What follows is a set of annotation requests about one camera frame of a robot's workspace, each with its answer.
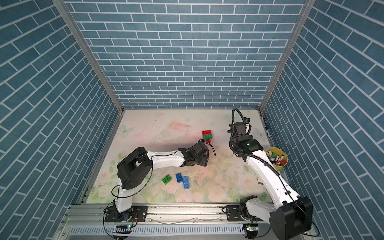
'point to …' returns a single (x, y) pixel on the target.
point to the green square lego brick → (167, 179)
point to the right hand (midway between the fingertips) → (242, 136)
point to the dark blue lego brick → (179, 177)
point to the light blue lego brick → (186, 182)
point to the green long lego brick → (207, 137)
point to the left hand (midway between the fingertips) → (207, 160)
